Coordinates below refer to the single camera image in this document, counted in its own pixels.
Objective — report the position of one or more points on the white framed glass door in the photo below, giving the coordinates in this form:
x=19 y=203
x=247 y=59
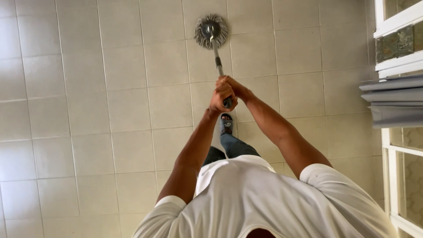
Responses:
x=401 y=109

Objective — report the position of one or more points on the grey round spin mop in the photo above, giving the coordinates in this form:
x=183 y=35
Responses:
x=214 y=39

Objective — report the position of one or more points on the person's left hand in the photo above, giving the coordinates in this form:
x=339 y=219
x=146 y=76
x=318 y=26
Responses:
x=220 y=96

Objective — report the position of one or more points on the person's right fingers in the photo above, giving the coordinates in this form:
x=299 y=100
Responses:
x=231 y=82

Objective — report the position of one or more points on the person's right hand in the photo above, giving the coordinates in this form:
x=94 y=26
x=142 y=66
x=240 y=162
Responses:
x=238 y=89

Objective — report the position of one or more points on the person's dark sandal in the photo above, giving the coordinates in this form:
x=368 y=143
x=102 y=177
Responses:
x=226 y=125

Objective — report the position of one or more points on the grey curtain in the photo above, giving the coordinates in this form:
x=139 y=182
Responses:
x=393 y=100

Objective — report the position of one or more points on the person's white t-shirt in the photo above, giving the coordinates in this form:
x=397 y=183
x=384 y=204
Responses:
x=264 y=201

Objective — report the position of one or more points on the person's blue jeans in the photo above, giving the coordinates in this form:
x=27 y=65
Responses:
x=233 y=147

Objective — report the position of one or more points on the person's left fingers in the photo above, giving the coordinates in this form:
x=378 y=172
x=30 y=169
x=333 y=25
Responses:
x=228 y=94

